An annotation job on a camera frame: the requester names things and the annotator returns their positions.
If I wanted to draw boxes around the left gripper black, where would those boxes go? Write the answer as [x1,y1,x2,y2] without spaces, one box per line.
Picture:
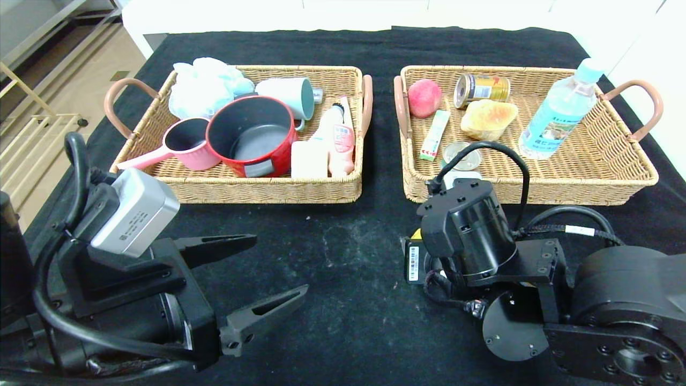
[68,233,309,373]

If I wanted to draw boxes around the white soap bar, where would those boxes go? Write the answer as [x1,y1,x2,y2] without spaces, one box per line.
[291,140,329,179]

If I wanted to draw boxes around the red pot with black handles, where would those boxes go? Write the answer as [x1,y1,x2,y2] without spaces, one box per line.
[206,95,299,179]

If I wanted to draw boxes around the pink lotion tube white cap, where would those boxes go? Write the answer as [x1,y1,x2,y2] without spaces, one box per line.
[328,123,356,178]

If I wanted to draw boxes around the white bottle with black tip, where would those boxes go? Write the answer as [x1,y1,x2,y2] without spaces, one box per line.
[310,103,345,143]

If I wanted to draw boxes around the green chewing gum pack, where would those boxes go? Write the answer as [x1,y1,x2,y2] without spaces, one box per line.
[420,110,451,162]

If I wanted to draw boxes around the small tin can green label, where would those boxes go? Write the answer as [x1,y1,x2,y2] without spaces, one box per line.
[442,141,483,173]

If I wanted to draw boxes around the golden striped bread roll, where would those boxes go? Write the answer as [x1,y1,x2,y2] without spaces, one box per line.
[460,99,519,143]

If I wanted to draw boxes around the yellow drink can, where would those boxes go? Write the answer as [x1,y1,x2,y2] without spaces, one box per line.
[453,73,511,110]

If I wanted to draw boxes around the black table cloth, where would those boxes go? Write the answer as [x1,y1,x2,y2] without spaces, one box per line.
[0,27,686,386]

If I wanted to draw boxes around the pink plastic water scoop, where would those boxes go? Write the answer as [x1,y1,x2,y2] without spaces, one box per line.
[115,118,222,173]

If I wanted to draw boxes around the light blue mesh bath pouf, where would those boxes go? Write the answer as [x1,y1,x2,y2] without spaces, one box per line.
[169,57,256,121]

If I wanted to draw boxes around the pink peach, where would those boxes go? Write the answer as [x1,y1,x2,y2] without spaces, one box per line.
[408,79,443,119]

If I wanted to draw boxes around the white cabinet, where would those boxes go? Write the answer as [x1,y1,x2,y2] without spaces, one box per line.
[122,0,665,62]

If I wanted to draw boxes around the clear water bottle blue cap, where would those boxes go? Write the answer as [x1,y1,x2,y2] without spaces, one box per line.
[519,58,606,160]

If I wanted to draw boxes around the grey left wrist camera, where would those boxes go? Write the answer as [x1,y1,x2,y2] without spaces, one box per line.
[90,168,181,258]

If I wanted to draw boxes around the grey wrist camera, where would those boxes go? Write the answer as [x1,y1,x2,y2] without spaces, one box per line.
[442,169,484,189]
[90,168,181,258]

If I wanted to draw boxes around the woven wicker basket brown handles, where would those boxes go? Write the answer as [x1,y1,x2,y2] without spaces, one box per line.
[393,65,663,206]
[106,65,374,204]

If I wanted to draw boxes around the teal mug with handle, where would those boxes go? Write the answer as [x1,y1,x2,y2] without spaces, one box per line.
[255,77,315,131]

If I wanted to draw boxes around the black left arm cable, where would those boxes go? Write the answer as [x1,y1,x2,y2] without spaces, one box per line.
[32,131,200,372]

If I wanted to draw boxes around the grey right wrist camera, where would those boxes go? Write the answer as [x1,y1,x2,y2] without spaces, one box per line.
[442,169,484,189]

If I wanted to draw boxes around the smooth black right arm cable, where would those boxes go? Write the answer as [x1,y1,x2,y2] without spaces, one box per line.
[428,141,618,243]

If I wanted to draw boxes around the grey metal shelf frame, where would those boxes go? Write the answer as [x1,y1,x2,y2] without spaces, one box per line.
[0,0,125,81]

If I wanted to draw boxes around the braided black cable white tag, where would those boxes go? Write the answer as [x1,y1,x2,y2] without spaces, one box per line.
[422,224,625,318]

